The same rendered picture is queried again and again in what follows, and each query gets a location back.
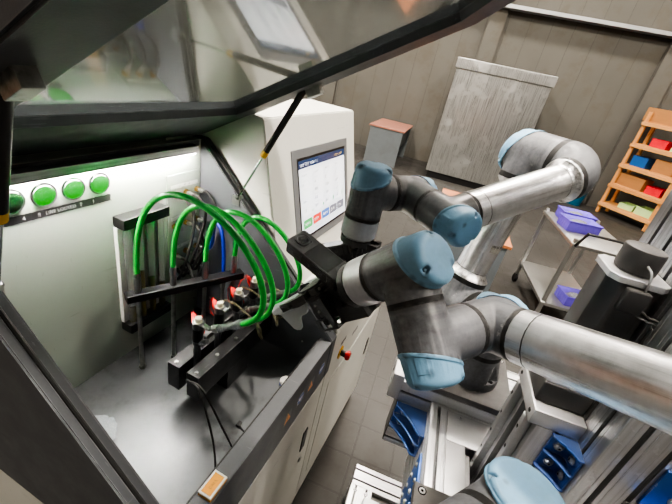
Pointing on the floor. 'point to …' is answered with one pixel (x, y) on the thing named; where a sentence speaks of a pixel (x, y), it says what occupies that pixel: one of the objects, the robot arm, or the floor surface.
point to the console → (224, 136)
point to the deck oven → (484, 119)
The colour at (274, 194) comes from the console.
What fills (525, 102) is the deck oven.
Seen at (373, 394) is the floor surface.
